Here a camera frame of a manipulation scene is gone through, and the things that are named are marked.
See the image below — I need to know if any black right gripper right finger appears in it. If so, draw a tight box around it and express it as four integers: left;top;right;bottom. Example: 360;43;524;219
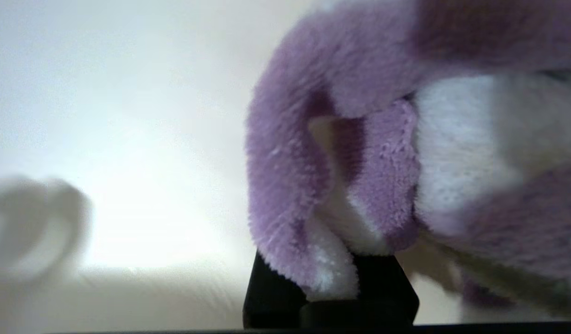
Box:
299;253;420;327

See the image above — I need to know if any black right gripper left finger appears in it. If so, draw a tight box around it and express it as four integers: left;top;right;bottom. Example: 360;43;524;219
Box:
243;250;314;330

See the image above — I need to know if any purple white striped towel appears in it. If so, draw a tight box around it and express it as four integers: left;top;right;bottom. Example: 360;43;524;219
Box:
245;0;571;321

